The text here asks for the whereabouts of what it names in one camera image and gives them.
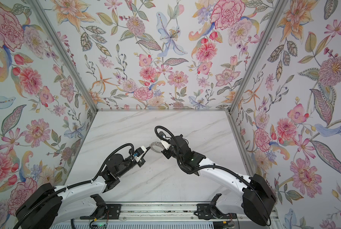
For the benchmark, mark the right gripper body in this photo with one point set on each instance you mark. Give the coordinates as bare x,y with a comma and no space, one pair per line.
167,150

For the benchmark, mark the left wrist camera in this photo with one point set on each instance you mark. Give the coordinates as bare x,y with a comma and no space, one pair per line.
139,153

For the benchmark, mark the metal keyring disc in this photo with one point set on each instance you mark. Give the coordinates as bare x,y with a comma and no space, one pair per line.
157,147

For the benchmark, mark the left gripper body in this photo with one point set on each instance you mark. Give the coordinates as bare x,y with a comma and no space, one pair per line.
141,159

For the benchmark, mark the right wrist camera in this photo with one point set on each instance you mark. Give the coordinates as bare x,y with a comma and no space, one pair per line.
165,144

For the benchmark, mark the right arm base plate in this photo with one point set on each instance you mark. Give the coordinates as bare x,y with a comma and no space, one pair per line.
209,212

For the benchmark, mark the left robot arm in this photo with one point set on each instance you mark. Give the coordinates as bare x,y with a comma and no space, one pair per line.
50,205

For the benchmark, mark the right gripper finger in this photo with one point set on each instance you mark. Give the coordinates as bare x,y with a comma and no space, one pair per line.
159,140
168,153

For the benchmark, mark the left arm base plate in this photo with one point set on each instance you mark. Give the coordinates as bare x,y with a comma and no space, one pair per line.
108,212

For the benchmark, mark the aluminium front rail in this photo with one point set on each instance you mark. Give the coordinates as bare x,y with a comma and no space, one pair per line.
158,215

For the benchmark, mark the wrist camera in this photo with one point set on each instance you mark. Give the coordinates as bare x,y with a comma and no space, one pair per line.
139,153
165,144

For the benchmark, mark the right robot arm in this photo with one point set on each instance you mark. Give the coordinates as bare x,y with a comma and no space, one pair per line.
249,195

